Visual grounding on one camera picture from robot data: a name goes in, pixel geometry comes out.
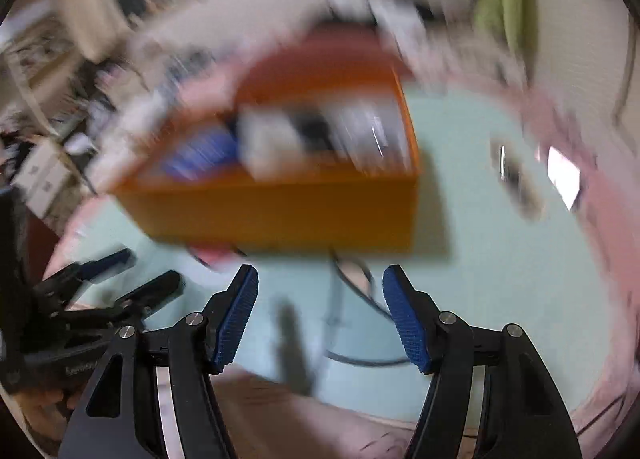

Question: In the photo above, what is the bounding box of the blue pouch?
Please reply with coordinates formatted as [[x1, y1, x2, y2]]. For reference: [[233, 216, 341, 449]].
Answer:
[[160, 132, 241, 180]]

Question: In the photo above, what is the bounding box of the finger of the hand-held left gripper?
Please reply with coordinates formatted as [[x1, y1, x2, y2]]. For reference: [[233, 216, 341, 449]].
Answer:
[[75, 248, 137, 285], [107, 270, 182, 320]]

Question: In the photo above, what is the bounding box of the pink round item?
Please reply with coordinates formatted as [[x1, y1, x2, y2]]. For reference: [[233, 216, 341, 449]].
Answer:
[[192, 244, 241, 270]]

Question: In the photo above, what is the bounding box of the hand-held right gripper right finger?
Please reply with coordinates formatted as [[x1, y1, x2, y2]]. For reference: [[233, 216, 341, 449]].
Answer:
[[382, 264, 583, 459]]

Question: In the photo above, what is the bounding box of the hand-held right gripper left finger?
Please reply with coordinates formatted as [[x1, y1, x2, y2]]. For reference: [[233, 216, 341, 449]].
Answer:
[[59, 264, 260, 459]]

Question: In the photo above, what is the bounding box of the orange cardboard box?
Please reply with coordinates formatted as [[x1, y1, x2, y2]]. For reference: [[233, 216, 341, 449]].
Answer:
[[107, 56, 423, 255]]

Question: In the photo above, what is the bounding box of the maroon cushion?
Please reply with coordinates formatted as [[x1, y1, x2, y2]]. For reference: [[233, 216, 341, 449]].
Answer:
[[235, 24, 401, 90]]

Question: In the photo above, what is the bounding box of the black cable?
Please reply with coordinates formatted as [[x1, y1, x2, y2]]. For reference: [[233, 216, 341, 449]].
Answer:
[[320, 248, 426, 369]]

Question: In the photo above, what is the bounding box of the person's left hand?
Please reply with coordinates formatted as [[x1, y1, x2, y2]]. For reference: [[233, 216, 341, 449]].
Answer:
[[22, 386, 83, 422]]

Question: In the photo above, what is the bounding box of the white storage box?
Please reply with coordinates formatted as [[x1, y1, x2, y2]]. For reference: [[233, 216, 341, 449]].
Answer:
[[10, 142, 76, 217]]

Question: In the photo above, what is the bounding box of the white card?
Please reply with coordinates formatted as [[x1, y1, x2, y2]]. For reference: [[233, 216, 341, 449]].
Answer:
[[547, 144, 583, 212]]

